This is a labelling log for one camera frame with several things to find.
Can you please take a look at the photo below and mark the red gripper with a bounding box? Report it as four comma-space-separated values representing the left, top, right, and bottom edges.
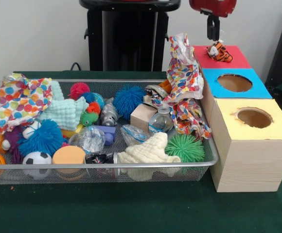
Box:
189, 0, 237, 41

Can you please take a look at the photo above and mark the orange plush toy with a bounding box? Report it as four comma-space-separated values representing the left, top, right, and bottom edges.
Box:
205, 40, 233, 63

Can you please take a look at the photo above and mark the colourful dotted cloth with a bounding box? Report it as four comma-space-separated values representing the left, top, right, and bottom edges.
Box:
169, 98, 212, 140
0, 72, 54, 134
166, 33, 205, 100

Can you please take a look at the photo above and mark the multicoloured spiky caterpillar toy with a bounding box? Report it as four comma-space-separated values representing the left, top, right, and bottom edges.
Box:
68, 82, 102, 127

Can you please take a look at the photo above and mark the mint green knitted cloth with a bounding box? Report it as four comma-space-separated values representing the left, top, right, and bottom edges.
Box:
37, 80, 90, 131

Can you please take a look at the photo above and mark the wooden box with three holes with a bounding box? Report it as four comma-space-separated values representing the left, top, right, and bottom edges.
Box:
192, 45, 282, 193

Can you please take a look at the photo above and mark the shallow metal mesh bin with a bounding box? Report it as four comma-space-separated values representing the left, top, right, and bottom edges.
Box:
0, 79, 219, 184

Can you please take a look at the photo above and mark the blue spiky ball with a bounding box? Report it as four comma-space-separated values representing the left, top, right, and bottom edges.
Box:
17, 118, 64, 157
112, 84, 147, 119

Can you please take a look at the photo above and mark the green spiky ball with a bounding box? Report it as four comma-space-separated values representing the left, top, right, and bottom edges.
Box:
164, 134, 205, 163

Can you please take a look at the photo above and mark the cream knitted cloth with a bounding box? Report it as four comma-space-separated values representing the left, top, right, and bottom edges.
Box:
117, 132, 182, 164

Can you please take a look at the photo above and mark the orange foam cylinder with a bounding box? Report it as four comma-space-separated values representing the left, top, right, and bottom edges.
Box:
52, 145, 86, 165

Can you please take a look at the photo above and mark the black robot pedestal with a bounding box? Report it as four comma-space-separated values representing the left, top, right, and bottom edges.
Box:
78, 0, 182, 72

